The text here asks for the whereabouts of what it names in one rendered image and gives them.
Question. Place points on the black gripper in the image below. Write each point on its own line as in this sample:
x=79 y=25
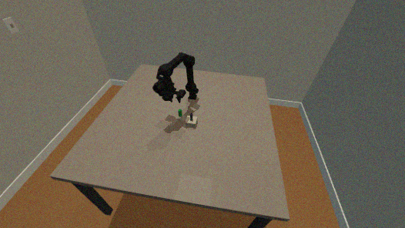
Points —
x=179 y=94

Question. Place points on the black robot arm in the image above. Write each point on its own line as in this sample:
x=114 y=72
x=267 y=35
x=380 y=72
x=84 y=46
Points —
x=167 y=69

